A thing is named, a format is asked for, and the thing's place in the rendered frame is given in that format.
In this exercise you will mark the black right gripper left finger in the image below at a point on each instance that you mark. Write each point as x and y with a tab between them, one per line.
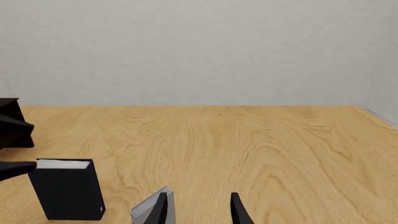
159	212

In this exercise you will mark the dark navy book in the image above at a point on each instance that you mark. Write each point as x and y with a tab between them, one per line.
66	193

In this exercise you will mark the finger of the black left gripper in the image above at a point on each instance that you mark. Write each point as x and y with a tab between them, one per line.
15	168
17	127

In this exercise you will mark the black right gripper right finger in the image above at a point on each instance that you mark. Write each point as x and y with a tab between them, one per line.
238	213

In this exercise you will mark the dark brown wooden cabinet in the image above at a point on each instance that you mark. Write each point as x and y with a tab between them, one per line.
12	140

